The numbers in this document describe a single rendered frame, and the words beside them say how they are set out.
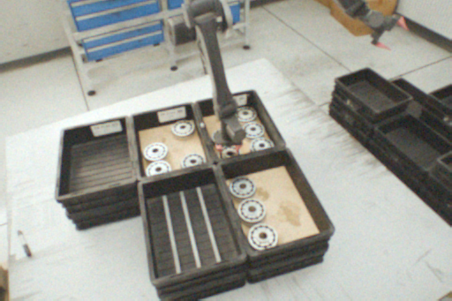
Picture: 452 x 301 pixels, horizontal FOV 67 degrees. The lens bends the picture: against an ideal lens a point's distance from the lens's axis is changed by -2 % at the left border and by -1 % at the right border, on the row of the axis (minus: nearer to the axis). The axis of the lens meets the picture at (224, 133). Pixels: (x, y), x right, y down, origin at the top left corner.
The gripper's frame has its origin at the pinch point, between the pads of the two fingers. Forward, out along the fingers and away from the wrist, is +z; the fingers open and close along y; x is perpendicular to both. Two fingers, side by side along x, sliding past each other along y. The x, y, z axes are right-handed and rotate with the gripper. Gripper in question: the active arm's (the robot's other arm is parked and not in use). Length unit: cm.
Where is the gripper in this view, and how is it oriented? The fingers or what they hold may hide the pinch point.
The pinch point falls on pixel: (229, 151)
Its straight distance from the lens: 144.3
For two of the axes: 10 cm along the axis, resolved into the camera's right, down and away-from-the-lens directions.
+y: 9.8, -1.5, 1.1
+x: -1.9, -6.8, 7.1
